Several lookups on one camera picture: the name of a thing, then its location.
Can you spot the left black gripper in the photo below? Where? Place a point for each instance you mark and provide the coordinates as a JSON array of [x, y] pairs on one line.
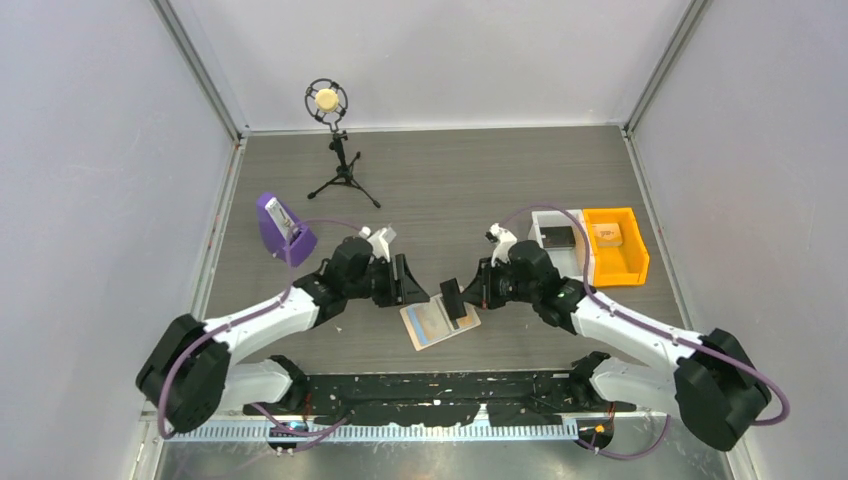
[[410, 290]]

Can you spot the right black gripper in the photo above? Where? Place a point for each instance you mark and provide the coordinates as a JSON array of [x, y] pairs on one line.
[[481, 291]]

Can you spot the beige leather card holder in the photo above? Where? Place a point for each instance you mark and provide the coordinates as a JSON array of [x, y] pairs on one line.
[[428, 324]]

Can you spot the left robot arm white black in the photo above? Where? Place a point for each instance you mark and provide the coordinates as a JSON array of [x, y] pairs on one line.
[[199, 368]]

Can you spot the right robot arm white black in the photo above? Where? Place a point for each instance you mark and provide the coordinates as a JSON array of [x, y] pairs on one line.
[[706, 381]]

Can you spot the black block in white bin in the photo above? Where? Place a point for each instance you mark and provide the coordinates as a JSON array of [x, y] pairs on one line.
[[557, 237]]

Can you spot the white plastic bin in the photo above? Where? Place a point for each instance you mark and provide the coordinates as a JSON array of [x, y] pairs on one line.
[[569, 262]]

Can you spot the purple metronome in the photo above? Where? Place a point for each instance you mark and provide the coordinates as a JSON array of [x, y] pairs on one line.
[[280, 233]]

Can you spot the orange plastic bin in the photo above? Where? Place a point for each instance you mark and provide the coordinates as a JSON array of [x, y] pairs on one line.
[[621, 258]]

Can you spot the black microphone on tripod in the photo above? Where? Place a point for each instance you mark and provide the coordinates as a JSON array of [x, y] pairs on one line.
[[327, 102]]

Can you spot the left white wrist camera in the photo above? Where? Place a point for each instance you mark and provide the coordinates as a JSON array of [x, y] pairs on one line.
[[380, 241]]

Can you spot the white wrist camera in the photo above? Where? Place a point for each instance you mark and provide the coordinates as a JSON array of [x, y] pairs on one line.
[[503, 240], [380, 241]]

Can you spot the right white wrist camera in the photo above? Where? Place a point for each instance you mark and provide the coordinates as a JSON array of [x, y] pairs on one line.
[[503, 240]]

